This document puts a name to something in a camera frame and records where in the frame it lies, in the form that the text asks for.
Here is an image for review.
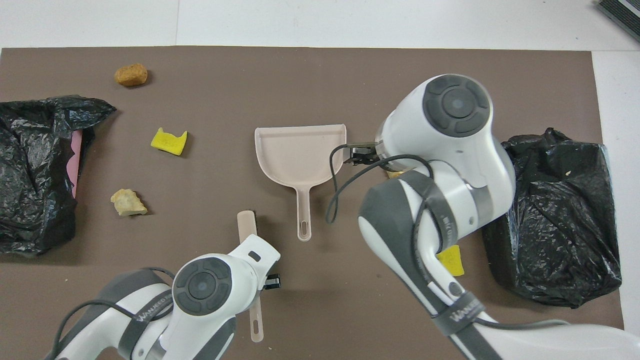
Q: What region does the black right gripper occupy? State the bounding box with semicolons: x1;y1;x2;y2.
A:
344;141;384;167

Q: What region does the beige plastic dustpan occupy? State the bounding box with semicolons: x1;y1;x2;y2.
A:
254;124;347;242

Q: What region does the beige brush with black bristles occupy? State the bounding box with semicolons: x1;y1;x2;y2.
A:
237;210;265;344

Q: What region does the golden flaky pastry piece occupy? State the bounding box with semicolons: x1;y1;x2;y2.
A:
110;188;148;217

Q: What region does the large notched yellow sponge piece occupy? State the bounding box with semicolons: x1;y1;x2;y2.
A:
150;127;188;155

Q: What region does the brown fried nugget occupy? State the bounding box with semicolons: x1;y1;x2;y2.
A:
114;63;149;87

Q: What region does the black trash bag liner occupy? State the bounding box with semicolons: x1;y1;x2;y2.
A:
482;127;623;309

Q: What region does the pink plastic bin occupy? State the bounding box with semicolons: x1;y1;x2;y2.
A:
67;130;83;198

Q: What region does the black trash bag over pink bin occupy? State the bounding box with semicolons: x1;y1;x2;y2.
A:
0;95;117;257

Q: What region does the brown table mat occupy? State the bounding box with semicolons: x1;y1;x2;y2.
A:
0;46;627;360

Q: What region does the dark ribbed panel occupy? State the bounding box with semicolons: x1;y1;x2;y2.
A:
595;0;640;43

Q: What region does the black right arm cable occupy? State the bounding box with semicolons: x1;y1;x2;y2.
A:
325;144;573;331

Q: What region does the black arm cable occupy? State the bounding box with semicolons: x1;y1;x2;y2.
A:
45;267;176;360
325;144;573;331

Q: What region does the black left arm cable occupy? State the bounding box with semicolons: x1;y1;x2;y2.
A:
45;267;176;360

